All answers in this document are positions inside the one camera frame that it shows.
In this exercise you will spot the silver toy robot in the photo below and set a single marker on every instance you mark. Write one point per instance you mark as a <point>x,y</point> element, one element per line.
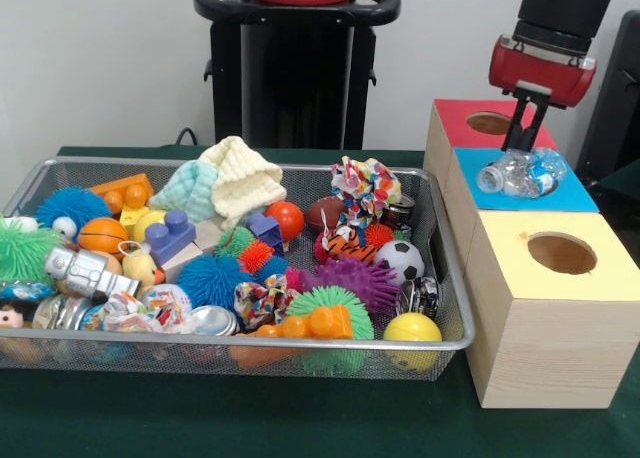
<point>85,273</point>

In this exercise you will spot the clear mesh bin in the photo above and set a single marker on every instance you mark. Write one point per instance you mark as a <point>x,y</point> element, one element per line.
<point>452,298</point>

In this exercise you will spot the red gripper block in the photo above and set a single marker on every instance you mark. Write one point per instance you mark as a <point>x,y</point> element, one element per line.
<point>540,75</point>

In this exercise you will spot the green spiky ball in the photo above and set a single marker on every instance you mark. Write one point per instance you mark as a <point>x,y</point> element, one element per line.
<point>325,298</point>

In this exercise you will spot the blue spiky ball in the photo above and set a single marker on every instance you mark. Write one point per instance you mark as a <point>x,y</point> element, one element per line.
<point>212,278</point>

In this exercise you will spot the black flat panel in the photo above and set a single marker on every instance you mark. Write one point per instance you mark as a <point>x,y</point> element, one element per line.
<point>617,118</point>

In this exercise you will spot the purple spiky ball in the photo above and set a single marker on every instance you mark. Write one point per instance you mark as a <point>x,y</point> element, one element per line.
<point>355,278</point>

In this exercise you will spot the wooden box with three holes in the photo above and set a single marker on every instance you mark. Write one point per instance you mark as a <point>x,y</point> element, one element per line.
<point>550,353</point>

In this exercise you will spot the yellow ball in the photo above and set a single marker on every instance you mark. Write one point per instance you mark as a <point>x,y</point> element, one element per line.
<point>412,328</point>

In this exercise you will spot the orange toy block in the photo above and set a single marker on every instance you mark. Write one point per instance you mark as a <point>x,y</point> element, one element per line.
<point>320,323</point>

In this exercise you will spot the small basketball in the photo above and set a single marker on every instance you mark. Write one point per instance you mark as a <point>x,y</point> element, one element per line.
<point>102,233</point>

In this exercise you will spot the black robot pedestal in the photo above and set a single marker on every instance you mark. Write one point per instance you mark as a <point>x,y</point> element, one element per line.
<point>300,78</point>

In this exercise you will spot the dark green tablecloth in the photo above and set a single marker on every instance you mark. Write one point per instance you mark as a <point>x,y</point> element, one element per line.
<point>622,183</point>
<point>250,418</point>

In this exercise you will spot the cream knitted cloth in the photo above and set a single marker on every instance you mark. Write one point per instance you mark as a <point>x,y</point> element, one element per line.
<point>240,178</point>

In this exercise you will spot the small soccer ball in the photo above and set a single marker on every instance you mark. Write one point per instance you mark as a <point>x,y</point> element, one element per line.
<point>400,260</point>

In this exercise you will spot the colourful patterned cloth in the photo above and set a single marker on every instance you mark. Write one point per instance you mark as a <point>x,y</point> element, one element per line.
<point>367,185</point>

